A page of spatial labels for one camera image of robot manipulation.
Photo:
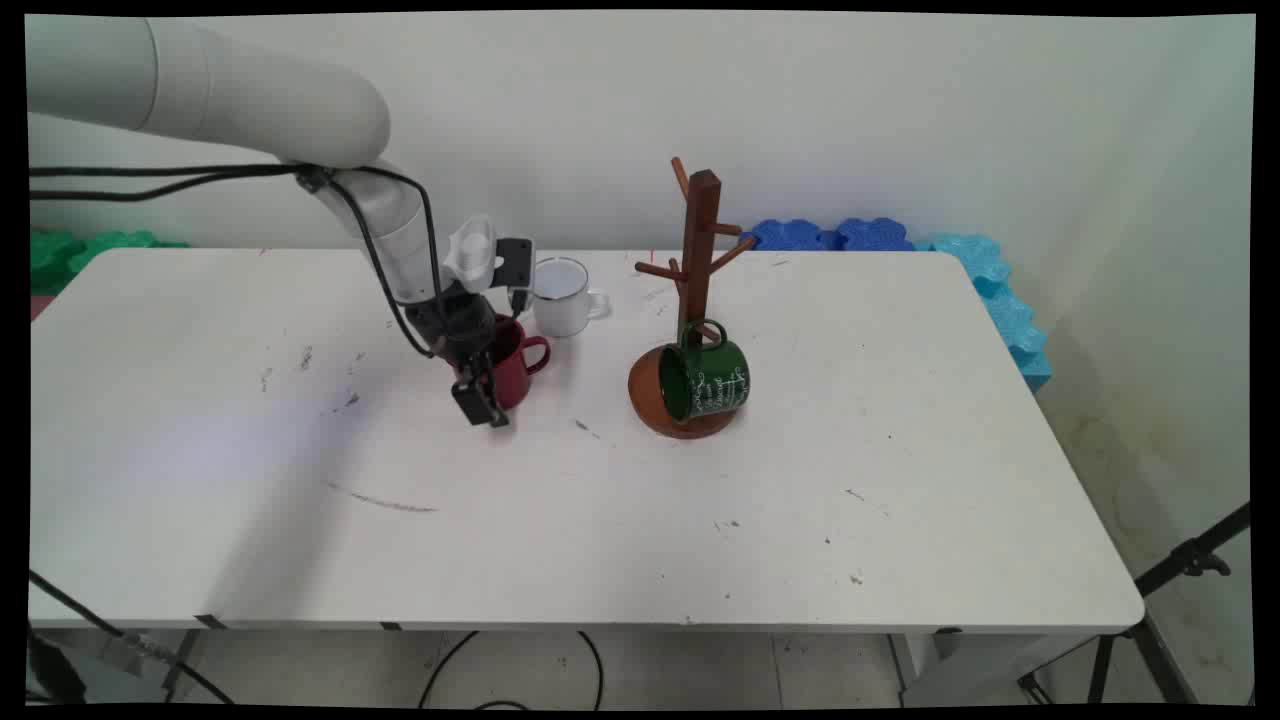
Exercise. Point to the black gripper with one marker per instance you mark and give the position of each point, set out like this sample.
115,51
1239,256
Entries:
455,320

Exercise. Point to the green enamel mug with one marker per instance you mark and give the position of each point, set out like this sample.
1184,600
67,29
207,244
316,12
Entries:
710,385

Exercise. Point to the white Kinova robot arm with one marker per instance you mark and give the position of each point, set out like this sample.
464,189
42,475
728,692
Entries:
250,100

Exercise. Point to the red enamel mug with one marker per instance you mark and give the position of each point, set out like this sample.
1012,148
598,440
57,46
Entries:
518,375

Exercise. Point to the white enamel mug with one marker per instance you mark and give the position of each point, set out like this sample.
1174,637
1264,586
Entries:
562,310

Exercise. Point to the brown wooden mug tree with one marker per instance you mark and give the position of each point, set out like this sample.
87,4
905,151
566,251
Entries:
697,260

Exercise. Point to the dark blue foam mat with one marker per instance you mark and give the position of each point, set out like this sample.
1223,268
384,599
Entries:
790,236
875,235

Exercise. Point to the green foam mat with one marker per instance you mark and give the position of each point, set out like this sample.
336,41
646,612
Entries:
70,252

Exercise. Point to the red foam mat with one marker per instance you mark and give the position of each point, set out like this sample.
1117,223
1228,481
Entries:
40,306

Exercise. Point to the light blue foam mat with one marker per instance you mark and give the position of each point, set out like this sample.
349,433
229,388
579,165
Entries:
1000,290

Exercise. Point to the black tripod stand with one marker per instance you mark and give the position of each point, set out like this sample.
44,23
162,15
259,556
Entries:
1190,560

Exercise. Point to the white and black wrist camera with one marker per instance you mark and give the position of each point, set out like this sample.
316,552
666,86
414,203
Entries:
475,250

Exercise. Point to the grey table leg frame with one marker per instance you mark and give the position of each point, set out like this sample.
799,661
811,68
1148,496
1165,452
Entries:
960,670

